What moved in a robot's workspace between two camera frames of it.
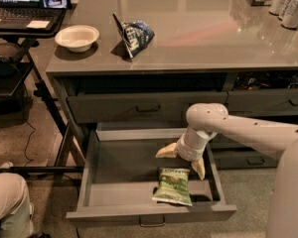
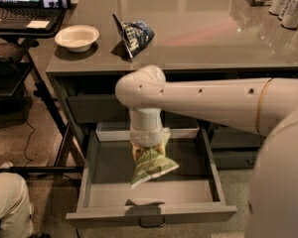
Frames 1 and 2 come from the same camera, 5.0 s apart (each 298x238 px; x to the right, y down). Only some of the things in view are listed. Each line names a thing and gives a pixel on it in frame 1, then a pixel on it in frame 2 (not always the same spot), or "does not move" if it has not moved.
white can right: [292, 10] does not move
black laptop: [17, 7] does not move
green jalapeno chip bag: [173, 186] to [153, 164]
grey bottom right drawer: [228, 160] does not move
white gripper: [188, 151] to [145, 138]
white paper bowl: [77, 38] does not move
